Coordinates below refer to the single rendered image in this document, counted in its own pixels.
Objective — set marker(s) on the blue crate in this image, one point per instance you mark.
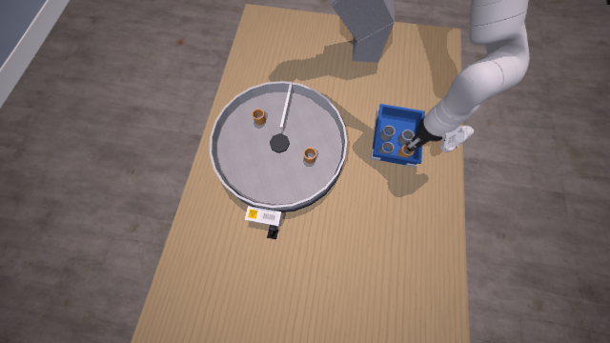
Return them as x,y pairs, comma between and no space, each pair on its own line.
401,119

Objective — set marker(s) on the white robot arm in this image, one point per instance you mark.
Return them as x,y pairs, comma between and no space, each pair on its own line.
502,23

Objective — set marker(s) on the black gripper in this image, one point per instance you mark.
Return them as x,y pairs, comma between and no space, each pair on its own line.
420,136

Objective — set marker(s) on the grey metal sleeve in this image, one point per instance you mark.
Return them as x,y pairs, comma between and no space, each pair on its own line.
384,136
409,134
387,145

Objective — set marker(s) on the bronze bushing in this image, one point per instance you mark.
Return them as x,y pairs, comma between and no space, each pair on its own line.
403,154
261,120
310,160

